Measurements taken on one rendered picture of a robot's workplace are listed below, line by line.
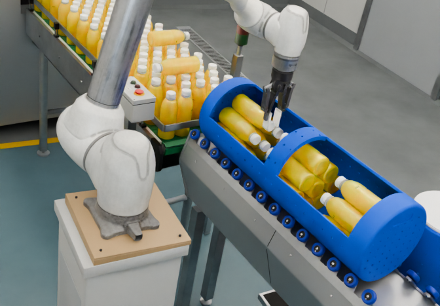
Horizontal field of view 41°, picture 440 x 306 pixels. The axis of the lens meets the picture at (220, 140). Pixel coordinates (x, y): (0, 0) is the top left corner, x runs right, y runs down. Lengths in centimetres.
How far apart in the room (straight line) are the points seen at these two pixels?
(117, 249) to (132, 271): 10
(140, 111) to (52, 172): 155
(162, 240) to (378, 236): 62
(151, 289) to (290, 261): 48
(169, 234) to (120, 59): 53
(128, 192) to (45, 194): 196
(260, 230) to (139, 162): 64
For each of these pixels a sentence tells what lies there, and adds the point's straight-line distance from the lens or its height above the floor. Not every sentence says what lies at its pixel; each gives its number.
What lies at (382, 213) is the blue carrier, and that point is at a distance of 174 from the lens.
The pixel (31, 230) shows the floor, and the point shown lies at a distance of 335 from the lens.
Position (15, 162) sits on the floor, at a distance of 387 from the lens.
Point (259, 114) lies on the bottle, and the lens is 215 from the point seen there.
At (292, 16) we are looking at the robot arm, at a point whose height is 158.
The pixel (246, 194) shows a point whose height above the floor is 93.
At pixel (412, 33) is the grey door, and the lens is 605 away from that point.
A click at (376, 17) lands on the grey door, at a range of 639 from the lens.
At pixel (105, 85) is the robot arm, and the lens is 173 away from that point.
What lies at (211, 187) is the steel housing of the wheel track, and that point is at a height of 85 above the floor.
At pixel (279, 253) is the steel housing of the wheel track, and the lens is 204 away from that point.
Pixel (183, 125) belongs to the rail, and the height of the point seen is 97.
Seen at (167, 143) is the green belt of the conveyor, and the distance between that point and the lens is 242.
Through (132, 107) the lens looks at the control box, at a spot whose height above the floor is 107.
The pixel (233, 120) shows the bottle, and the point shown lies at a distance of 218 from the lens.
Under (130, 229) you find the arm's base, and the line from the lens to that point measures 172.
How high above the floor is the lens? 216
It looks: 30 degrees down
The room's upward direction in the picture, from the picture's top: 10 degrees clockwise
